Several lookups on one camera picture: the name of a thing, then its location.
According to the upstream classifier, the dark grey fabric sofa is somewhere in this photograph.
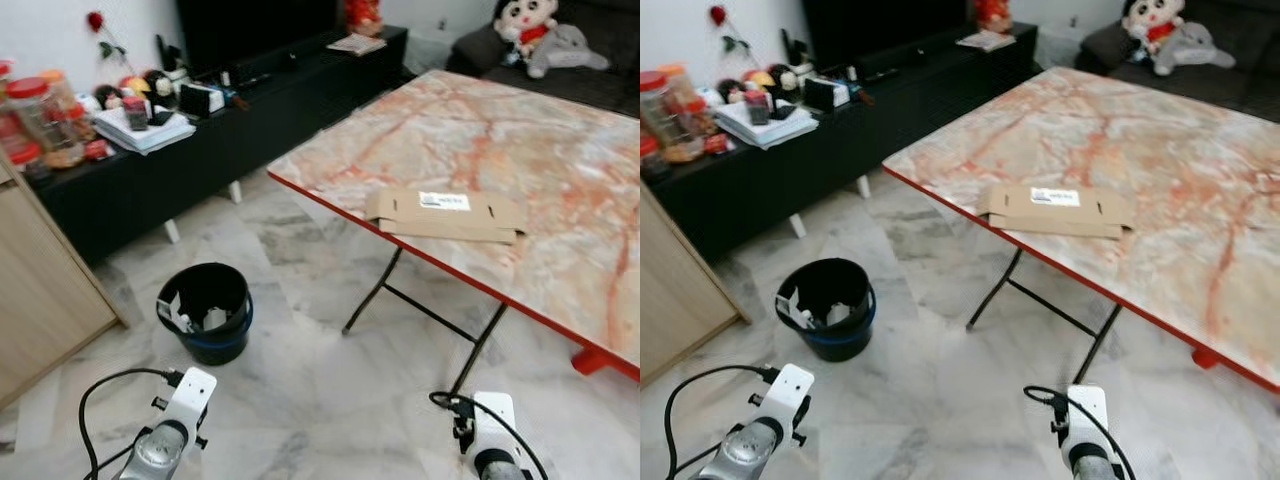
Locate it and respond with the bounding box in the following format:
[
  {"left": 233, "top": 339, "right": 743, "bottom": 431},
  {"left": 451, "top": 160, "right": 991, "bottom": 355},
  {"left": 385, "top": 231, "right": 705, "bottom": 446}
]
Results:
[
  {"left": 1074, "top": 0, "right": 1280, "bottom": 112},
  {"left": 444, "top": 0, "right": 641, "bottom": 117}
]

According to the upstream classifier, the thin pink booklet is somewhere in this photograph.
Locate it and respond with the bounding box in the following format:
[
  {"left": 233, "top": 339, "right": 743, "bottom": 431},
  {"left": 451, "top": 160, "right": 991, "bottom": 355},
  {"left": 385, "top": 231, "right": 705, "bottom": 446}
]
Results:
[
  {"left": 326, "top": 32, "right": 389, "bottom": 57},
  {"left": 954, "top": 29, "right": 1017, "bottom": 54}
]

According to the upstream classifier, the black haired doll figurine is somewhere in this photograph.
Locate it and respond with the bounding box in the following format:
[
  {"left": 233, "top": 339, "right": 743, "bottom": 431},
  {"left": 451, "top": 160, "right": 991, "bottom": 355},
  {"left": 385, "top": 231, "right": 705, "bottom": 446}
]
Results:
[
  {"left": 142, "top": 69, "right": 181, "bottom": 106},
  {"left": 766, "top": 64, "right": 804, "bottom": 101}
]

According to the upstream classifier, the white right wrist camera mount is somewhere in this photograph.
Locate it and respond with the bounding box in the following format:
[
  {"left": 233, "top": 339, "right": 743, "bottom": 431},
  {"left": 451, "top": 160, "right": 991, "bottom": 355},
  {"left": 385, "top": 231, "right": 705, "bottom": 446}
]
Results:
[
  {"left": 469, "top": 391, "right": 517, "bottom": 462},
  {"left": 1059, "top": 384, "right": 1110, "bottom": 457}
]

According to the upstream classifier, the light wooden cabinet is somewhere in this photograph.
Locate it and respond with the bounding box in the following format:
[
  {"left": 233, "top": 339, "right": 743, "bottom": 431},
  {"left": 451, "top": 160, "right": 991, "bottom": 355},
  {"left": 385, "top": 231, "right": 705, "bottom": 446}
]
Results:
[
  {"left": 0, "top": 149, "right": 130, "bottom": 412},
  {"left": 640, "top": 184, "right": 752, "bottom": 387}
]

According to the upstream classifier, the black low tv console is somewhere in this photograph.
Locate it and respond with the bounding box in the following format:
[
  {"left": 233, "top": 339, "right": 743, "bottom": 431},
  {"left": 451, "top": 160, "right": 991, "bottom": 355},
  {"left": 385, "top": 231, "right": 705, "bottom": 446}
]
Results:
[
  {"left": 24, "top": 24, "right": 410, "bottom": 267},
  {"left": 649, "top": 21, "right": 1039, "bottom": 264}
]

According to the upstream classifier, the clear jar orange lid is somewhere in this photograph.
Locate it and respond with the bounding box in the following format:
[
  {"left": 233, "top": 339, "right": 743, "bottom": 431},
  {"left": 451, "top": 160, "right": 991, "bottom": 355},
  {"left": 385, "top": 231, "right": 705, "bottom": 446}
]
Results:
[
  {"left": 659, "top": 62, "right": 717, "bottom": 137},
  {"left": 39, "top": 69, "right": 97, "bottom": 142}
]

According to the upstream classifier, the black round rubbish bin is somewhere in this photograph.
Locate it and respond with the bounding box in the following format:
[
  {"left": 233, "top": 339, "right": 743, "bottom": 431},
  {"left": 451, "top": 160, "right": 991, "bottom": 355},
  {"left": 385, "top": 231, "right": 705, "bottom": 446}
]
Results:
[
  {"left": 155, "top": 261, "right": 255, "bottom": 367},
  {"left": 774, "top": 257, "right": 879, "bottom": 364}
]

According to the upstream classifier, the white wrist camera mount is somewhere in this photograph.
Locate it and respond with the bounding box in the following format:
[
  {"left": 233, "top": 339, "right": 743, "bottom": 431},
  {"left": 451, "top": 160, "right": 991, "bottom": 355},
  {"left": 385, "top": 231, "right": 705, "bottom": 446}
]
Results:
[
  {"left": 469, "top": 391, "right": 517, "bottom": 462},
  {"left": 159, "top": 366, "right": 219, "bottom": 442},
  {"left": 756, "top": 363, "right": 815, "bottom": 442},
  {"left": 1059, "top": 384, "right": 1110, "bottom": 457}
]

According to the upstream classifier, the black box with white face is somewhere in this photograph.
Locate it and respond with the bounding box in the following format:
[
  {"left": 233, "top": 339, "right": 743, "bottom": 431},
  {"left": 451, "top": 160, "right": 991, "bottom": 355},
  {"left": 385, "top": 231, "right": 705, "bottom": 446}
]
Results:
[
  {"left": 179, "top": 81, "right": 227, "bottom": 120},
  {"left": 802, "top": 76, "right": 852, "bottom": 114}
]

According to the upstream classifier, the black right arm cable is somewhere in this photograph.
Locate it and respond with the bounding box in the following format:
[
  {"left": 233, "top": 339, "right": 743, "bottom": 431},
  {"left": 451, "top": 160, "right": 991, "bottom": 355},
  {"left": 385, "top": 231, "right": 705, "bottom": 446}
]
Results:
[
  {"left": 429, "top": 391, "right": 550, "bottom": 480},
  {"left": 1021, "top": 384, "right": 1137, "bottom": 480}
]

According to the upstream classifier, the small grey totoro plush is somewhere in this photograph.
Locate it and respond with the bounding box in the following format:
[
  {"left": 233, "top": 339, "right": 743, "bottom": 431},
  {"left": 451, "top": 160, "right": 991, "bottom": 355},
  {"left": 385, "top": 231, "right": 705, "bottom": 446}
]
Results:
[
  {"left": 524, "top": 24, "right": 610, "bottom": 80},
  {"left": 1149, "top": 21, "right": 1237, "bottom": 77}
]

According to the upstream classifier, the white lace side table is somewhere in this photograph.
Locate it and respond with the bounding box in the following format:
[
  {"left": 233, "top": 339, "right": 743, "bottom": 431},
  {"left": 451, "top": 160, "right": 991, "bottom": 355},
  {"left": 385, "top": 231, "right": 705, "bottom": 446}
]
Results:
[
  {"left": 404, "top": 29, "right": 452, "bottom": 73},
  {"left": 1034, "top": 24, "right": 1082, "bottom": 68}
]

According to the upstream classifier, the clear jar red lid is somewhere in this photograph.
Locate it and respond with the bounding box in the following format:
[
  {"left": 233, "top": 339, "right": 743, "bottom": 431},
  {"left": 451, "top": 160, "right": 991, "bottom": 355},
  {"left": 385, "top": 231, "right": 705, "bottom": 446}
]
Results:
[
  {"left": 640, "top": 69, "right": 707, "bottom": 165},
  {"left": 4, "top": 76, "right": 87, "bottom": 170}
]

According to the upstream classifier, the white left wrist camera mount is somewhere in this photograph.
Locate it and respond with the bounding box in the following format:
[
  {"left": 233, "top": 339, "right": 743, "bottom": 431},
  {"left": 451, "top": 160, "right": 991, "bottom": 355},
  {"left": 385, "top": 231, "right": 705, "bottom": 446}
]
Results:
[
  {"left": 756, "top": 363, "right": 815, "bottom": 442},
  {"left": 159, "top": 366, "right": 219, "bottom": 442}
]

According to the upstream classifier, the red artificial rose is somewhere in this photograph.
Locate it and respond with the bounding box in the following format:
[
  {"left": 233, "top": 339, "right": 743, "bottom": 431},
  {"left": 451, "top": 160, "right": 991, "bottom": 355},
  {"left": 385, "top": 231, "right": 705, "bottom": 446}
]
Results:
[
  {"left": 709, "top": 4, "right": 752, "bottom": 67},
  {"left": 86, "top": 9, "right": 132, "bottom": 77}
]

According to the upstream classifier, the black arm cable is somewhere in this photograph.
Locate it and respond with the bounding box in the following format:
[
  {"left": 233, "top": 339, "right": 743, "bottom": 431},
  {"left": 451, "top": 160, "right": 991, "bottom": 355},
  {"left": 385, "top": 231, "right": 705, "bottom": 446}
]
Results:
[
  {"left": 77, "top": 367, "right": 187, "bottom": 480},
  {"left": 1021, "top": 384, "right": 1137, "bottom": 480},
  {"left": 664, "top": 364, "right": 777, "bottom": 480},
  {"left": 429, "top": 391, "right": 550, "bottom": 480}
]

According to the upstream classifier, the marble pattern folding table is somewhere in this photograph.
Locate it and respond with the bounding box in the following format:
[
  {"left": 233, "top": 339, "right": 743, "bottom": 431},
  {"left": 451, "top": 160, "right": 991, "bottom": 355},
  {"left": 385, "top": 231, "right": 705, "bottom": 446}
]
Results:
[
  {"left": 266, "top": 67, "right": 641, "bottom": 393},
  {"left": 881, "top": 64, "right": 1280, "bottom": 397}
]

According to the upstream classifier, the red gold figurine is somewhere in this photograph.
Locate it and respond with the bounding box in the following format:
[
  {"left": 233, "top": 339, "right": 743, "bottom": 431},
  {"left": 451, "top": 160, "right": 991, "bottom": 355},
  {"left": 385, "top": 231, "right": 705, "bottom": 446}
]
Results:
[
  {"left": 974, "top": 0, "right": 1014, "bottom": 35},
  {"left": 344, "top": 0, "right": 385, "bottom": 39}
]

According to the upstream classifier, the white paper stack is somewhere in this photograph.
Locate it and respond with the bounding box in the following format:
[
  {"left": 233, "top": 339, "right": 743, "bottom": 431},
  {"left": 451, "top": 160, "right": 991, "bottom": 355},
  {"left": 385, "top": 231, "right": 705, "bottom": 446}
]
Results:
[
  {"left": 714, "top": 99, "right": 820, "bottom": 152},
  {"left": 92, "top": 104, "right": 199, "bottom": 157}
]

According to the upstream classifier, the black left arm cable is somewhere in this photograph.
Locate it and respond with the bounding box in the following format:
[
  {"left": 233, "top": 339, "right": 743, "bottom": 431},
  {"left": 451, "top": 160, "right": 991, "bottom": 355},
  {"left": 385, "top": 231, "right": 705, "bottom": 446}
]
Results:
[
  {"left": 77, "top": 367, "right": 187, "bottom": 480},
  {"left": 664, "top": 364, "right": 777, "bottom": 480}
]

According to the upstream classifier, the cartoon boy plush doll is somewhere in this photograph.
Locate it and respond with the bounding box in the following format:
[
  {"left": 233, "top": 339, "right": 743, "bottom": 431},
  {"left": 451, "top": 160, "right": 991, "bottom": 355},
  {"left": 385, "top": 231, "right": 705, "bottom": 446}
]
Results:
[
  {"left": 1119, "top": 0, "right": 1187, "bottom": 62},
  {"left": 491, "top": 0, "right": 560, "bottom": 67}
]

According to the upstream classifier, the flat brown cardboard box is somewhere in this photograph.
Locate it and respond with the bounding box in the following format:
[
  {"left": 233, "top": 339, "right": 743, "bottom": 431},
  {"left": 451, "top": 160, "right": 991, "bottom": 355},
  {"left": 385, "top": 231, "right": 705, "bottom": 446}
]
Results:
[
  {"left": 976, "top": 182, "right": 1137, "bottom": 240},
  {"left": 364, "top": 187, "right": 529, "bottom": 247}
]

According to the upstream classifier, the black flat television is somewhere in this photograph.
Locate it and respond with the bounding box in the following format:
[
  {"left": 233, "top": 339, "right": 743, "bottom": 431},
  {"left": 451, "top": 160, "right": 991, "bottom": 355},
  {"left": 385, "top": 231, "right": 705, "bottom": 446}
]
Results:
[
  {"left": 799, "top": 0, "right": 967, "bottom": 72},
  {"left": 174, "top": 0, "right": 342, "bottom": 77}
]

